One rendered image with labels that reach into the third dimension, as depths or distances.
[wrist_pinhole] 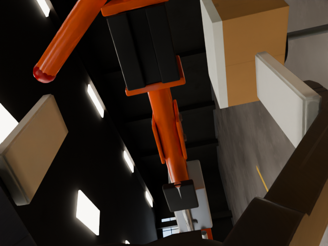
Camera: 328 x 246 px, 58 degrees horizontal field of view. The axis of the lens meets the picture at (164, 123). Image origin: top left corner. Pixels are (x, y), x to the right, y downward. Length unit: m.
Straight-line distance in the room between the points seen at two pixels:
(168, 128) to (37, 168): 0.18
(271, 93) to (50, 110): 0.13
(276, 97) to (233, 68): 1.66
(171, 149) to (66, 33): 0.16
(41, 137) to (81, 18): 0.16
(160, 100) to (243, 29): 1.43
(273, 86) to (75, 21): 0.21
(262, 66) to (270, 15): 1.55
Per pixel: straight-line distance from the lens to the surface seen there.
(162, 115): 0.31
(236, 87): 1.90
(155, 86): 0.29
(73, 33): 0.31
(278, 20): 1.76
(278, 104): 0.16
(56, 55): 0.33
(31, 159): 0.17
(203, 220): 0.40
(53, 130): 0.19
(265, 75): 0.18
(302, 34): 2.09
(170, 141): 0.33
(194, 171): 0.40
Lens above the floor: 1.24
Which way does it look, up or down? 5 degrees up
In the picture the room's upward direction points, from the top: 101 degrees counter-clockwise
